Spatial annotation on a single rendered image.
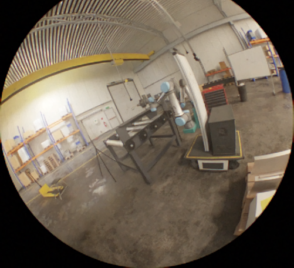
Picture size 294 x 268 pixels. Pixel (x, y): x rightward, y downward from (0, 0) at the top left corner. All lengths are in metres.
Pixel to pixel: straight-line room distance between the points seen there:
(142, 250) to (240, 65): 5.88
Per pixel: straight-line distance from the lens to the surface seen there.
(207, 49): 11.48
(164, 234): 1.44
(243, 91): 4.44
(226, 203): 1.47
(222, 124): 1.25
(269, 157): 1.25
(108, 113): 11.18
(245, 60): 5.16
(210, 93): 3.28
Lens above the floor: 1.36
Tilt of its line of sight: 11 degrees down
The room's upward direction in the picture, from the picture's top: 24 degrees counter-clockwise
